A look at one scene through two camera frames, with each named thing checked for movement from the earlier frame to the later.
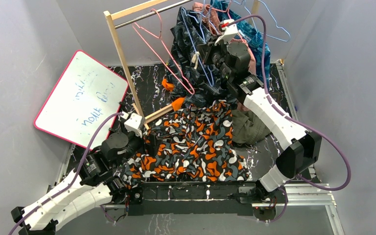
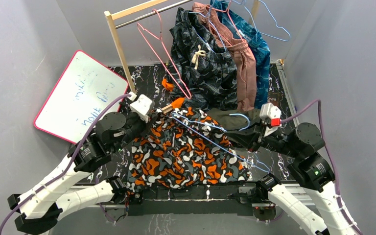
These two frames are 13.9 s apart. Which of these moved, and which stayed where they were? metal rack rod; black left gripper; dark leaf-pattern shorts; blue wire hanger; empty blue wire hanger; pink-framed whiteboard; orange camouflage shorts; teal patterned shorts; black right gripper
Moved: black right gripper; blue wire hanger; orange camouflage shorts; black left gripper
Stayed: dark leaf-pattern shorts; empty blue wire hanger; metal rack rod; pink-framed whiteboard; teal patterned shorts
